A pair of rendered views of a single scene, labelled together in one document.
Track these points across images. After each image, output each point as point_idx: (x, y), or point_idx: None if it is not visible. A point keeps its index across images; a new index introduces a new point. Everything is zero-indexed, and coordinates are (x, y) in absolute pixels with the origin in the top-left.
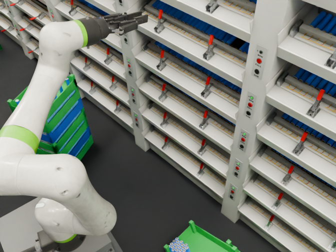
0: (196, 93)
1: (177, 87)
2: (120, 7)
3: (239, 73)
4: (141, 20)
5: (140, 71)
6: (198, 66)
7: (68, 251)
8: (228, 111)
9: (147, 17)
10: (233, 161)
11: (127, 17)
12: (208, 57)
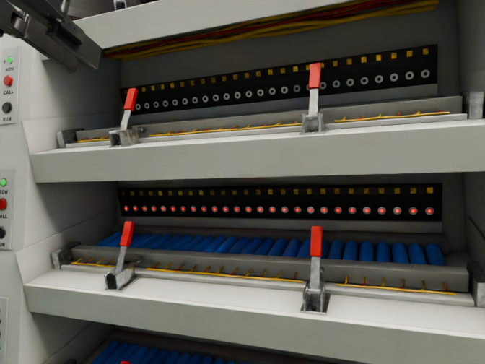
0: (280, 309)
1: (187, 334)
2: (3, 131)
3: (458, 123)
4: (79, 28)
5: (36, 351)
6: (247, 251)
7: None
8: (447, 324)
9: (97, 53)
10: None
11: (25, 23)
12: (321, 123)
